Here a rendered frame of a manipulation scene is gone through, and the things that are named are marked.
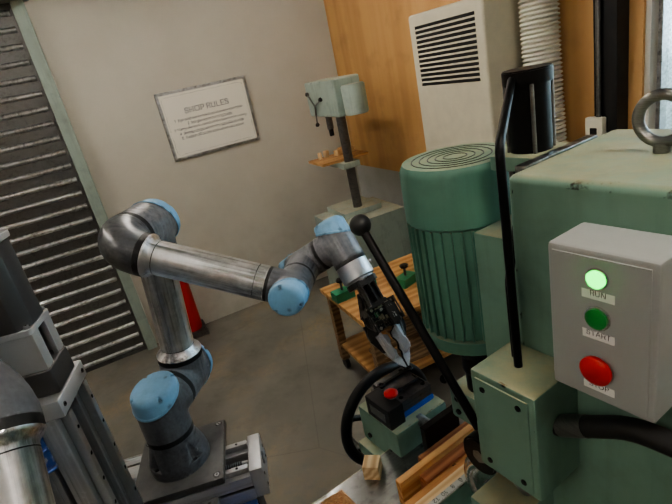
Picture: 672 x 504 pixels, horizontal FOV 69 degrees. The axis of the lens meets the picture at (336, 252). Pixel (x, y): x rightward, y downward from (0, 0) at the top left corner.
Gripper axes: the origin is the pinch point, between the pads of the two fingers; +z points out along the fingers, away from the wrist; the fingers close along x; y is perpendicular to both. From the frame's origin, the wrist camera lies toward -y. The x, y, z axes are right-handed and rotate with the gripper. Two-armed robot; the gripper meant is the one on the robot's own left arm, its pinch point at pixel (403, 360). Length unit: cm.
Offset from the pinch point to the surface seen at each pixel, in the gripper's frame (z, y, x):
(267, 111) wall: -177, -228, 54
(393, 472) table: 17.1, 5.1, -14.1
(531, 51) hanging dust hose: -71, -55, 120
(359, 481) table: 15.2, 4.3, -20.8
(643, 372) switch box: 3, 68, 3
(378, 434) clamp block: 10.9, -2.1, -12.3
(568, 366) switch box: 1, 61, 1
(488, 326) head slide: -2.8, 38.5, 5.0
